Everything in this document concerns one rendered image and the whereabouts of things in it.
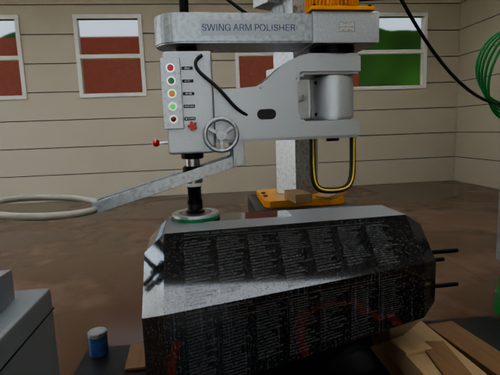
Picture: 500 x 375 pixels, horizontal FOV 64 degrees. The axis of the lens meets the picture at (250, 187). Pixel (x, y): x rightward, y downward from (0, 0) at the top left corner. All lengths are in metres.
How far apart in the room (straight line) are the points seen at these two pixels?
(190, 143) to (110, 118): 6.34
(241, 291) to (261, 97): 0.81
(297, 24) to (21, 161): 7.16
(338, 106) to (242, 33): 0.52
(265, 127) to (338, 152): 6.51
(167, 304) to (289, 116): 0.92
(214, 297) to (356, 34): 1.23
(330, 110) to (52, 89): 6.87
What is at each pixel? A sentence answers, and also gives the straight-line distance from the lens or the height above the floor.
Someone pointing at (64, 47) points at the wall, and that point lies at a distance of 8.29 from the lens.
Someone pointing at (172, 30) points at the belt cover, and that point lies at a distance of 1.77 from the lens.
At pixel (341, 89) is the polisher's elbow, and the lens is 1.88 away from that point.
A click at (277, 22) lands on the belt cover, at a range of 1.82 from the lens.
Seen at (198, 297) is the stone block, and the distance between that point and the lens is 1.50.
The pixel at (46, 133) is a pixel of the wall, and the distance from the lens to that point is 8.29.
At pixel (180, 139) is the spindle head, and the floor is 1.17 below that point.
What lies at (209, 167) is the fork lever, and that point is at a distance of 1.78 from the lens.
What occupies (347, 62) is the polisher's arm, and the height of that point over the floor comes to 1.47.
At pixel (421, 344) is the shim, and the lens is 2.06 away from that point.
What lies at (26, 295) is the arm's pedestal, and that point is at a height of 0.80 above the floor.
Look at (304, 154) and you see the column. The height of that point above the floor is 1.03.
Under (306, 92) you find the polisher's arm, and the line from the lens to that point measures 2.03.
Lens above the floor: 1.20
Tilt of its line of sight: 8 degrees down
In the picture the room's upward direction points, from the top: 2 degrees counter-clockwise
